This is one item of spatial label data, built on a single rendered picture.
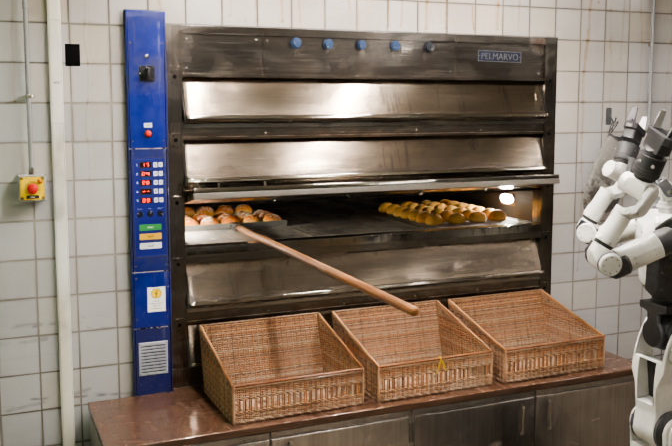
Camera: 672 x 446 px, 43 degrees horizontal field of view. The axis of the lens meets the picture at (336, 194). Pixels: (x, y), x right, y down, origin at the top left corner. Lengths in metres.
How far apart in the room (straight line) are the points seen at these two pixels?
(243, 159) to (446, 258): 1.13
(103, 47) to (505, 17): 1.88
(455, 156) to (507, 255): 0.59
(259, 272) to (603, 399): 1.65
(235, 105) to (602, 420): 2.16
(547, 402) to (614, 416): 0.39
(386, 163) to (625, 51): 1.47
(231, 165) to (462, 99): 1.17
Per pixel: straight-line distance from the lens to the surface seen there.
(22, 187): 3.43
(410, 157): 3.95
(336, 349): 3.68
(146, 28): 3.52
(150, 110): 3.51
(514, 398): 3.81
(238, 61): 3.65
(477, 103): 4.11
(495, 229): 4.23
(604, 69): 4.56
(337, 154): 3.80
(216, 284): 3.68
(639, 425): 3.37
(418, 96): 3.97
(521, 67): 4.28
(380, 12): 3.89
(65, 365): 3.63
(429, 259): 4.07
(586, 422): 4.09
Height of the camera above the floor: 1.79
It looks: 6 degrees down
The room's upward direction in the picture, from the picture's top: straight up
